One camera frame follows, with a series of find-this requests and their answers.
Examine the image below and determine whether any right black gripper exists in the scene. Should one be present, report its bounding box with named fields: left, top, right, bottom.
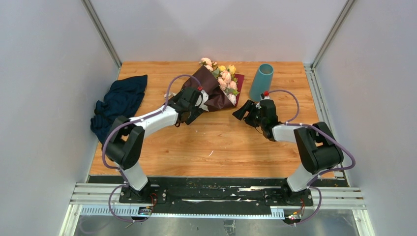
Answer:
left=233, top=99, right=266, bottom=128

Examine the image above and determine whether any teal conical vase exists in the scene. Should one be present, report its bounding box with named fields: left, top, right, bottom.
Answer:
left=249, top=63, right=274, bottom=102

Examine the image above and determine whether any maroon wrapping paper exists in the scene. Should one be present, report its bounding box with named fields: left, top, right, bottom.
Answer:
left=192, top=66, right=240, bottom=112

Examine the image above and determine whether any pink yellow flower bunch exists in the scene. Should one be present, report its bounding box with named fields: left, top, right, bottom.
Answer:
left=199, top=58, right=239, bottom=105

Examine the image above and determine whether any cream ribbon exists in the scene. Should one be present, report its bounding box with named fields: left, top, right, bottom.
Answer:
left=164, top=92, right=176, bottom=99

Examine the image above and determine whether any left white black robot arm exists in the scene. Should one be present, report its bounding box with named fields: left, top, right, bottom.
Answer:
left=102, top=87, right=209, bottom=203

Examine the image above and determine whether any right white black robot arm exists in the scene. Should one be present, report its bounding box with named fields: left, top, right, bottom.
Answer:
left=233, top=99, right=344, bottom=206

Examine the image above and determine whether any dark blue crumpled cloth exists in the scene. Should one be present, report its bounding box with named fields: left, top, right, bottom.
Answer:
left=90, top=75, right=148, bottom=143

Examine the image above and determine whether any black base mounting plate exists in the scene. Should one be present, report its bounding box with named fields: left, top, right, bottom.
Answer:
left=88, top=176, right=327, bottom=216

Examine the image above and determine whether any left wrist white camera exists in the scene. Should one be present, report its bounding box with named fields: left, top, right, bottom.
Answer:
left=195, top=87, right=209, bottom=112

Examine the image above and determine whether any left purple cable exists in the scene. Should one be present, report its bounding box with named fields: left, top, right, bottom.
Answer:
left=101, top=74, right=203, bottom=224

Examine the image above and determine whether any aluminium front rail frame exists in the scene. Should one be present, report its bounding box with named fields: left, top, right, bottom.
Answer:
left=60, top=183, right=375, bottom=236

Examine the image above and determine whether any left aluminium corner post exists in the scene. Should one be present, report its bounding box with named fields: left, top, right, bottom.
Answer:
left=81, top=0, right=122, bottom=69

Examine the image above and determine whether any aluminium corner post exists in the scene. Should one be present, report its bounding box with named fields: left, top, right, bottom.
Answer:
left=311, top=0, right=356, bottom=70
left=81, top=0, right=122, bottom=69

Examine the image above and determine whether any right aluminium corner post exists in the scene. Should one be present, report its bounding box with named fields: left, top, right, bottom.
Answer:
left=311, top=0, right=356, bottom=70

